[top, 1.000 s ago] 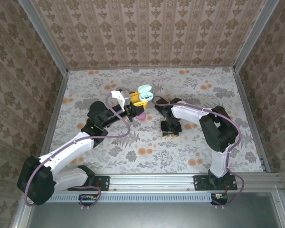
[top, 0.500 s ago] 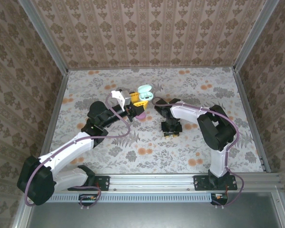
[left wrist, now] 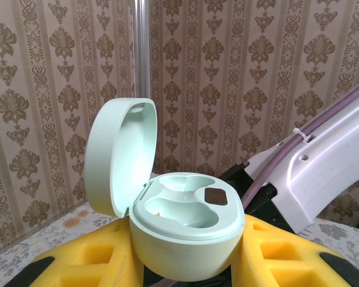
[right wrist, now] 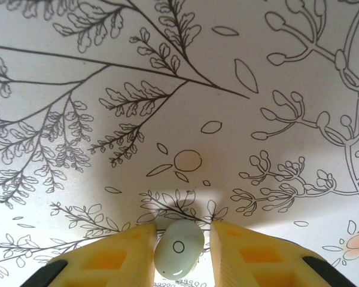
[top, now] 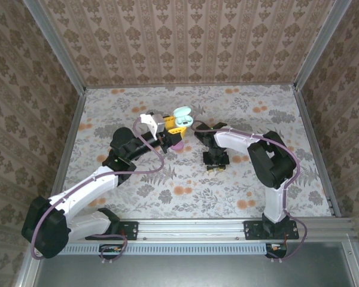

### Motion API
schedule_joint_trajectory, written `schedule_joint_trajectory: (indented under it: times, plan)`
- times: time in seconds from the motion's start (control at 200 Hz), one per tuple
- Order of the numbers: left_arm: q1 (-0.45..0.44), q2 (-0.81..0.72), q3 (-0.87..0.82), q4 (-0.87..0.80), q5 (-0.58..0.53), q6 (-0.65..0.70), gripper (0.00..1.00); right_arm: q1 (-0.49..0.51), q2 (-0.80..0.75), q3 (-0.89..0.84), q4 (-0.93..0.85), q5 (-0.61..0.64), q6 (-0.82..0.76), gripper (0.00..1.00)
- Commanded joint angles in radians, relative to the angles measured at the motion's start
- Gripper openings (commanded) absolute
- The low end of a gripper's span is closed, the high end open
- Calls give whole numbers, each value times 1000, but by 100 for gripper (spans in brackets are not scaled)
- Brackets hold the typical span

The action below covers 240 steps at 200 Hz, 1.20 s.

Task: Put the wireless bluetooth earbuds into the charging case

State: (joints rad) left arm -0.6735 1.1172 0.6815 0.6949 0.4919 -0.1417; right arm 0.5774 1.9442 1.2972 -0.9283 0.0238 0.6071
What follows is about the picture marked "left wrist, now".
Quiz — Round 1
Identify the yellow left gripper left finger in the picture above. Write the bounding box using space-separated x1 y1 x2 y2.
20 215 145 287

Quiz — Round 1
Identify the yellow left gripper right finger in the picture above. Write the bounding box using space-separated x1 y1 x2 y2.
230 212 359 287

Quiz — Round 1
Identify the mint green earbud charging case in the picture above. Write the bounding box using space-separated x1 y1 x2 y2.
84 97 247 282

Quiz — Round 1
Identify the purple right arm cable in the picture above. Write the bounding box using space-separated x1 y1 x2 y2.
241 78 359 210

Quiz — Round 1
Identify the aluminium corner post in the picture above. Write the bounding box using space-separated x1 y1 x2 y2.
130 0 153 101

